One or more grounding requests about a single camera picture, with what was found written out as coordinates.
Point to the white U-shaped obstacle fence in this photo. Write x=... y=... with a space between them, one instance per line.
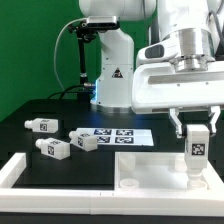
x=209 y=202

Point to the white sheet with tags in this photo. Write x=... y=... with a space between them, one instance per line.
x=128 y=137

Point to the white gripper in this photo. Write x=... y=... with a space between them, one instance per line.
x=158 y=88

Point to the white square tabletop part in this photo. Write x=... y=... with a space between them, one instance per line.
x=148 y=170

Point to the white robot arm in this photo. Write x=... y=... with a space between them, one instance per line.
x=160 y=56

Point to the black camera stand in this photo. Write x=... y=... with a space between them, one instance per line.
x=84 y=36

